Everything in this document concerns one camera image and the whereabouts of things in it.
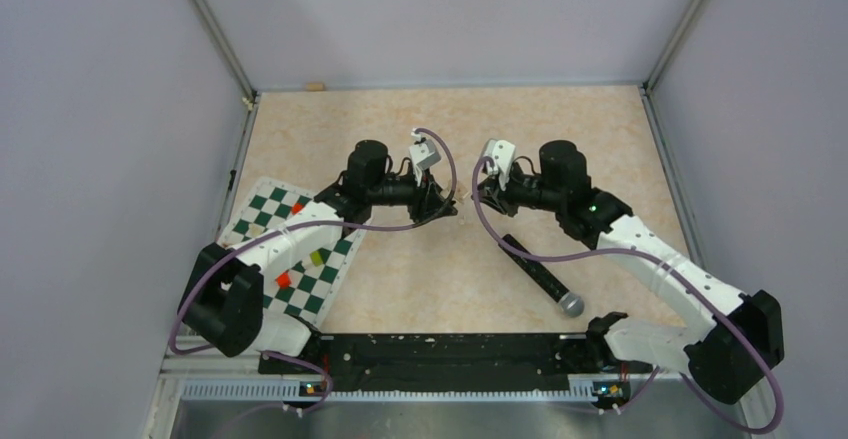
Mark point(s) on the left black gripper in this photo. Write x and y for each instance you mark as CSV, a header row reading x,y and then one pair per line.
x,y
431,204

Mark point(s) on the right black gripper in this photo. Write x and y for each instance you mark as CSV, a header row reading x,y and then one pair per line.
x,y
491,192

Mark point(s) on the white earbud charging case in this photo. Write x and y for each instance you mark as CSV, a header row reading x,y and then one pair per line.
x,y
458,192

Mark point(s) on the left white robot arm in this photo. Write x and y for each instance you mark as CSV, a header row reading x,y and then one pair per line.
x,y
224,298

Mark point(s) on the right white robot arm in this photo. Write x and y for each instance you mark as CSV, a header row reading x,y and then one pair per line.
x,y
730,341

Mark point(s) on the green white lego brick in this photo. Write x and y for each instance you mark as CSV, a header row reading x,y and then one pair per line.
x,y
316,258

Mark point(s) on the green white chessboard mat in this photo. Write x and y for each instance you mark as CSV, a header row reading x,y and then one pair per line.
x,y
313,289

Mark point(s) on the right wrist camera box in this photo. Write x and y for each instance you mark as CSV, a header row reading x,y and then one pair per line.
x,y
498,156

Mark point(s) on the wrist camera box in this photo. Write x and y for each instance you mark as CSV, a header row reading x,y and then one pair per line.
x,y
423,153
498,156

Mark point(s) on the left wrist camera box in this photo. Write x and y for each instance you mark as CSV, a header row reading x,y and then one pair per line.
x,y
423,153

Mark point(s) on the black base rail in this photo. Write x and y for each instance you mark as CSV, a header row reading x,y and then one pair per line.
x,y
476,362

